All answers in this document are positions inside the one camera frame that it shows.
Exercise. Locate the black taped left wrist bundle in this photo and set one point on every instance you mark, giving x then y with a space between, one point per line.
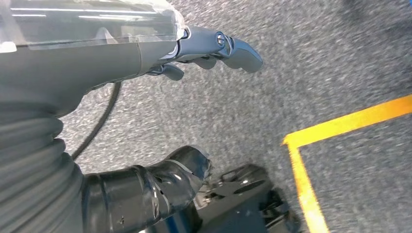
135 196

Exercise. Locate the yellow floor tape square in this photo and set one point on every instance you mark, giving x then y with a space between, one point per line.
354 121

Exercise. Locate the black robot lower body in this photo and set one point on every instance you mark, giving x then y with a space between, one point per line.
238 199

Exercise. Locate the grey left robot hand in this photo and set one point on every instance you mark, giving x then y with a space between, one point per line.
80 67

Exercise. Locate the clear plastic left hand cover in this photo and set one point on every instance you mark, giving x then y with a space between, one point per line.
80 22

